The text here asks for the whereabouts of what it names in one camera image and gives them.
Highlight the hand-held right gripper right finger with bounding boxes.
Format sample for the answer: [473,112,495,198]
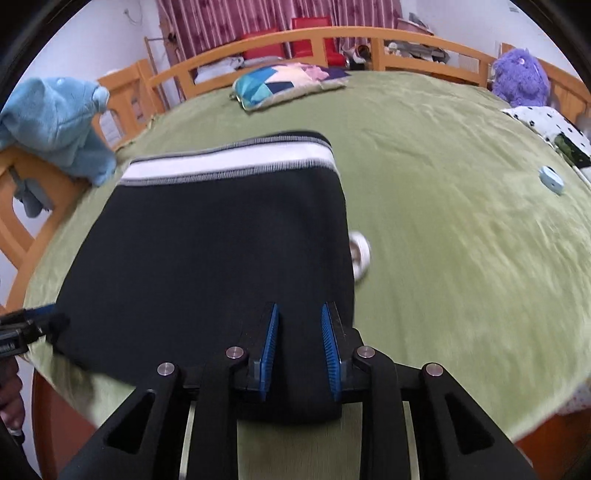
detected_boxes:
[321,302,539,480]

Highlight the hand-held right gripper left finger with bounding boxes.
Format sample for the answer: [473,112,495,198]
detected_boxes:
[60,303,280,480]

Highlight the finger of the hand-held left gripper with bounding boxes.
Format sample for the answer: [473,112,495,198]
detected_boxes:
[18,305,71,346]

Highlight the black pants with white stripe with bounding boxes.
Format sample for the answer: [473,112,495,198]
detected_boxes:
[46,131,356,425]

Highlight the person's left hand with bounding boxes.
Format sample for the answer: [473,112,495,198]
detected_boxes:
[0,357,25,430]

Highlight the white tape roll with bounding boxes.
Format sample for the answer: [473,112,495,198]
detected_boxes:
[349,232,372,280]

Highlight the grey blue cloth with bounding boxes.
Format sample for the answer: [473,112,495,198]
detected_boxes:
[11,166,52,219]

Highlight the green bed blanket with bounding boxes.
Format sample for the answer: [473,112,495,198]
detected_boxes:
[23,69,591,480]

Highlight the patchwork pillow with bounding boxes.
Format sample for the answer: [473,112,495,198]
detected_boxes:
[229,64,350,113]

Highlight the small light blue round object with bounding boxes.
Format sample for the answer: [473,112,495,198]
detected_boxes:
[539,166,565,195]

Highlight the white folded bedding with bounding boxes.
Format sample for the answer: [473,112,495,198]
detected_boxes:
[194,55,246,85]

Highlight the red chair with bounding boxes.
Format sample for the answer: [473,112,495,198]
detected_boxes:
[291,17,345,65]
[242,28,280,61]

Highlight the white spotted cloth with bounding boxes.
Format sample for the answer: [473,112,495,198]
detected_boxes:
[501,105,591,169]

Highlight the purple plush toy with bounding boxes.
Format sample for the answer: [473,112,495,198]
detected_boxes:
[489,48,551,109]

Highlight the red striped curtain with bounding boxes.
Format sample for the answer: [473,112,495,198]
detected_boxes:
[157,0,402,62]

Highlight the wooden bed frame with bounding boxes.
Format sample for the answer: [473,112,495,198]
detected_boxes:
[0,27,591,480]

